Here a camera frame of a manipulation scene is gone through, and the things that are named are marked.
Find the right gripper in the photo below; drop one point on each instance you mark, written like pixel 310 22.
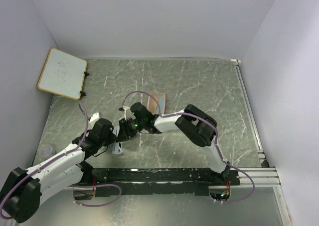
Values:
pixel 124 131

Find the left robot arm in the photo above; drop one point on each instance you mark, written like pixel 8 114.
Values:
pixel 26 189

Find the small whiteboard with orange frame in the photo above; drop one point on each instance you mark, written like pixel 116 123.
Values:
pixel 63 74

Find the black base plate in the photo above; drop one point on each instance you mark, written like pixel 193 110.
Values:
pixel 160 181

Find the light blue cleaning cloth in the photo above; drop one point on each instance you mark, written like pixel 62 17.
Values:
pixel 161 101

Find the aluminium rail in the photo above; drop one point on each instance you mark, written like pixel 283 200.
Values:
pixel 258 177

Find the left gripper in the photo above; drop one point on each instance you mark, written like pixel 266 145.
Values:
pixel 111 138

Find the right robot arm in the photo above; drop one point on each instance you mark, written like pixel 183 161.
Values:
pixel 197 126

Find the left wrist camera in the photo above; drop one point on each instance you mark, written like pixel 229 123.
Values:
pixel 94 118

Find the pink glasses case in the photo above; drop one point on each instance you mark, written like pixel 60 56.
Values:
pixel 153 105

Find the white sunglasses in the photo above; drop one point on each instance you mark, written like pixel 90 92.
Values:
pixel 117 147

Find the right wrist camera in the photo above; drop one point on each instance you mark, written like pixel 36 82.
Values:
pixel 127 112

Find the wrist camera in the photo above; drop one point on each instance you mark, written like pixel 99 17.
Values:
pixel 127 112
pixel 94 118

